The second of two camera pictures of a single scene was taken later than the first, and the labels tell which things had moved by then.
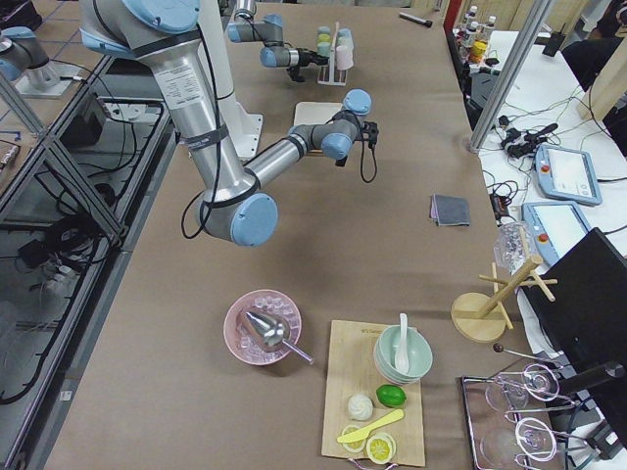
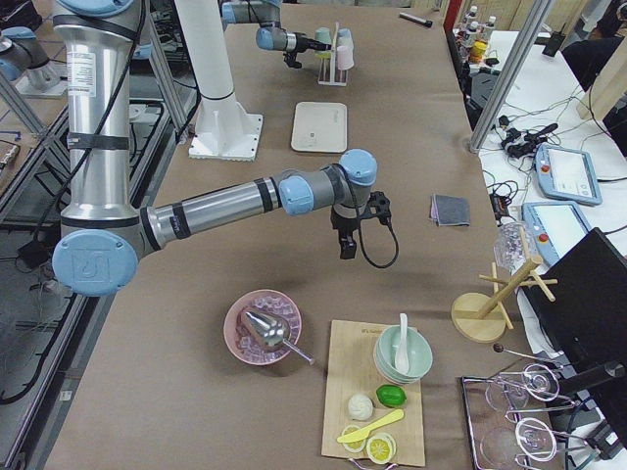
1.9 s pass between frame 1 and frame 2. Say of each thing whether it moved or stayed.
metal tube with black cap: stayed
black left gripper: moved
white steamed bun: stayed
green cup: moved
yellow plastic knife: stayed
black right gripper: moved
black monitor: stayed
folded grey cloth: stayed
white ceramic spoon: stayed
